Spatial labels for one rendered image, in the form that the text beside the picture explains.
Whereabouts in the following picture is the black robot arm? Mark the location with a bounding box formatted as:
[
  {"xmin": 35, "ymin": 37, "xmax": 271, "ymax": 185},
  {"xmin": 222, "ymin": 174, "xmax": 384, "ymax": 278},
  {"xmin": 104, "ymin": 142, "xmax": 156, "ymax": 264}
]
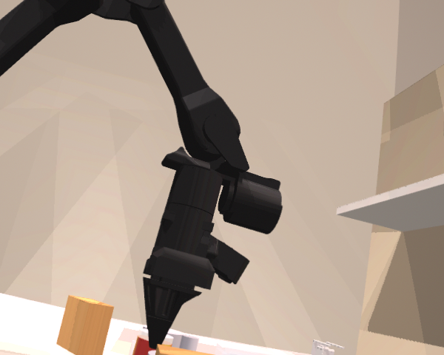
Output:
[{"xmin": 0, "ymin": 0, "xmax": 283, "ymax": 284}]

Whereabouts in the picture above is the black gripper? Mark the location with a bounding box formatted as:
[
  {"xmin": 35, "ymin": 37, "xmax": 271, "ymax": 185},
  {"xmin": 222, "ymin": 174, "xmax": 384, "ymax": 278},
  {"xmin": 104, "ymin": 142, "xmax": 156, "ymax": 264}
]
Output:
[{"xmin": 143, "ymin": 203, "xmax": 215, "ymax": 350}]

